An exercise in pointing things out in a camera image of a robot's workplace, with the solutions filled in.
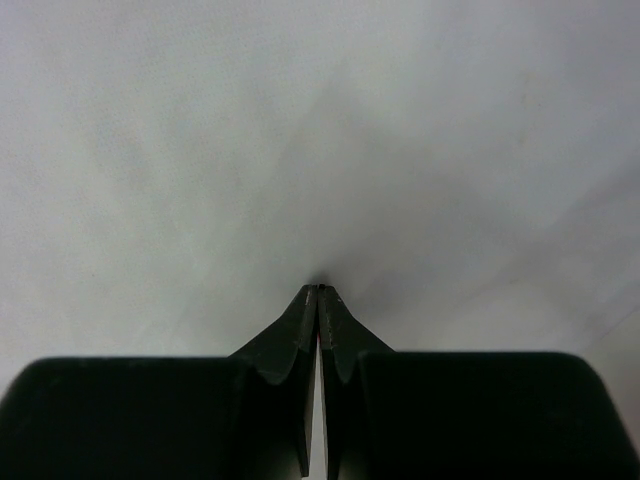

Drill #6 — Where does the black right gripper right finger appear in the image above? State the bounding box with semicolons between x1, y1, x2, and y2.
317;286;639;479

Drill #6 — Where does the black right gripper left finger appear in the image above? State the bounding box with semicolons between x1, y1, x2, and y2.
1;285;319;479

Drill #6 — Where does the white t shirt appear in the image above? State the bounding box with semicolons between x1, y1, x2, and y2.
0;0;640;386

